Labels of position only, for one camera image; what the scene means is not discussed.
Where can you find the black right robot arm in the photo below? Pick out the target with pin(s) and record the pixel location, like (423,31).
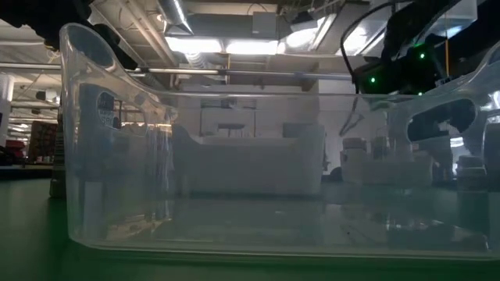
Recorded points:
(410,23)

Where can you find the fluorescent ceiling light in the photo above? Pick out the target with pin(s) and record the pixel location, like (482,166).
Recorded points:
(218,45)

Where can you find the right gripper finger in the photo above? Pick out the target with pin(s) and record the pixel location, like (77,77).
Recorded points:
(441,121)

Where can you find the red storage shelf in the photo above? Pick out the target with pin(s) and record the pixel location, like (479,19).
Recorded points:
(43,140)

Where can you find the large clear plastic bin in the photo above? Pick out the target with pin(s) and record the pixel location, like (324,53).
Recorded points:
(250,234)

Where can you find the silver round ventilation duct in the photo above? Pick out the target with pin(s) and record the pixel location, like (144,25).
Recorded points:
(176,15)

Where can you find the dark small background table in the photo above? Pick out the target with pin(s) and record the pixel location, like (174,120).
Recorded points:
(231,125)

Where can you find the horizontal metal ceiling pipe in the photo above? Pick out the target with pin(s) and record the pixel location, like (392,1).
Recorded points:
(195,71)

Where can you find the black aluminium table frame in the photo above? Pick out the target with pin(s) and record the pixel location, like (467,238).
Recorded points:
(23,173)

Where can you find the white cutting board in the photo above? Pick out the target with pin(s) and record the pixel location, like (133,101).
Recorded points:
(250,168)

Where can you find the large rectangular air duct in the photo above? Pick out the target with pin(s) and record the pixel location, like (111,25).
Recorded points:
(308,35)

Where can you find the cork lid glass spice jar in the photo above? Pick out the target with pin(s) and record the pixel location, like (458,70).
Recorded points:
(470,171)

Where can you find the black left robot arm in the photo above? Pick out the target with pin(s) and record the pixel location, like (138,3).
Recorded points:
(39,15)

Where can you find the tall wooden lid spice jar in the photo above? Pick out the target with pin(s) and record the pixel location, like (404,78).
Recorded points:
(381,148)
(354,146)

